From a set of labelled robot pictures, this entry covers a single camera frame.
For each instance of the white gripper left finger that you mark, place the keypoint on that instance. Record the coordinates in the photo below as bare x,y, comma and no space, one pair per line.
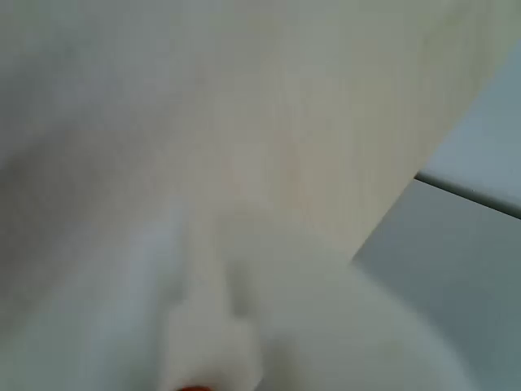
191,338

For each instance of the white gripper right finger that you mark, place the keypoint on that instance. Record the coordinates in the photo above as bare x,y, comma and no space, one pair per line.
334,334

